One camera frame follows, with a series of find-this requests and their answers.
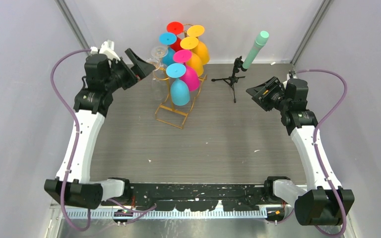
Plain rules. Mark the mint green microphone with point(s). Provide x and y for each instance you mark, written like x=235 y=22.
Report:
x=260 y=41

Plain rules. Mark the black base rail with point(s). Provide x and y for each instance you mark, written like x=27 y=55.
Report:
x=196 y=197

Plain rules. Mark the gold wire glass rack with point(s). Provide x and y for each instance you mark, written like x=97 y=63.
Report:
x=169 y=113

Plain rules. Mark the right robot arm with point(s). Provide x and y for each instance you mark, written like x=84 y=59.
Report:
x=325 y=202

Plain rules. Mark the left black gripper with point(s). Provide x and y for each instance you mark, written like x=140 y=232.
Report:
x=140 y=70

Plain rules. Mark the yellow wine glass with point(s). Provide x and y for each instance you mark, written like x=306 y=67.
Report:
x=190 y=43
x=201 y=49

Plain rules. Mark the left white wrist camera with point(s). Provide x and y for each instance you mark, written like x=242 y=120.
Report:
x=107 y=49

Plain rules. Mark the red wine glass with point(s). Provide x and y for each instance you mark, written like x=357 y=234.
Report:
x=176 y=28

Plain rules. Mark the pink wine glass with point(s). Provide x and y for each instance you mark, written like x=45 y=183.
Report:
x=190 y=77

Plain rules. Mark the clear wine glass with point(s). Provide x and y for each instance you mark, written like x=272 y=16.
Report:
x=159 y=52
x=159 y=79

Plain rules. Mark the blue wine glass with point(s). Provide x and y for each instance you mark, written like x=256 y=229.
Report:
x=168 y=39
x=179 y=90

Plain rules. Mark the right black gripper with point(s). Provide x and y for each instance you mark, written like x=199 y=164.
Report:
x=274 y=85

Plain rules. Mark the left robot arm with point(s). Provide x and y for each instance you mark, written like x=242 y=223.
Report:
x=105 y=72

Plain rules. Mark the black tripod stand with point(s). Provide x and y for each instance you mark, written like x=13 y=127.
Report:
x=231 y=80

